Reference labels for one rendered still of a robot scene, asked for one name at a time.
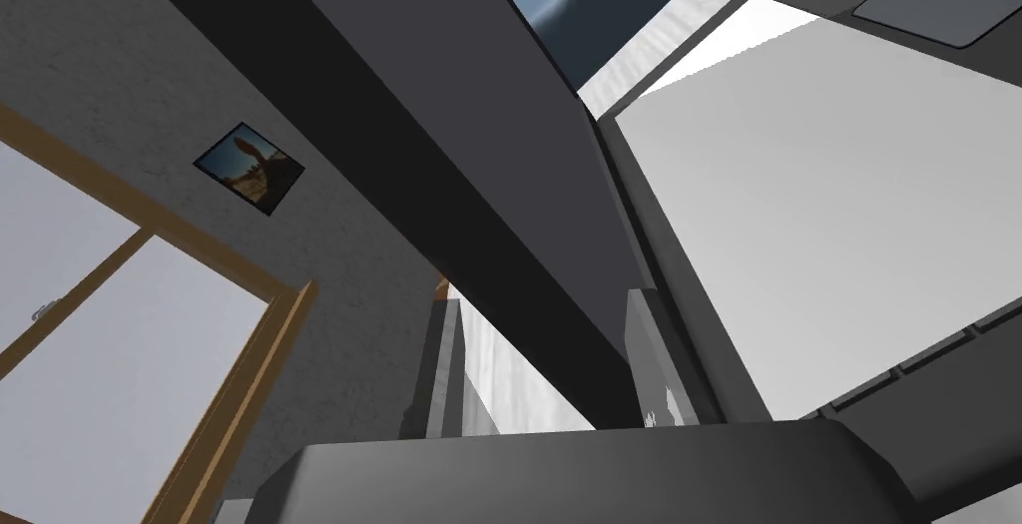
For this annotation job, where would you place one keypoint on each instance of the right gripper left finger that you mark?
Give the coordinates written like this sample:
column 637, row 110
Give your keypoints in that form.
column 445, row 380

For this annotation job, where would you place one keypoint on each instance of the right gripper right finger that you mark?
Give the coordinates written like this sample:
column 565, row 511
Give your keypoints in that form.
column 656, row 364

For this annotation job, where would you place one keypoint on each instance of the dark grey appliance door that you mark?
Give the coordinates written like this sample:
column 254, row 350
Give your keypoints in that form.
column 830, row 212

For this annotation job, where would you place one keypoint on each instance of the dark grey appliance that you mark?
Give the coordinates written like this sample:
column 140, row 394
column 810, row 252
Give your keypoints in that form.
column 942, row 420

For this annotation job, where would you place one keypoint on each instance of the wooden framed window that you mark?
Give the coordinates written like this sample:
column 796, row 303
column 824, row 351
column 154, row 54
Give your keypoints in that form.
column 120, row 388

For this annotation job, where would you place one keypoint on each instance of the framed picture on wall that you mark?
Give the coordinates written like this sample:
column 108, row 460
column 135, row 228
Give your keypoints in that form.
column 249, row 169

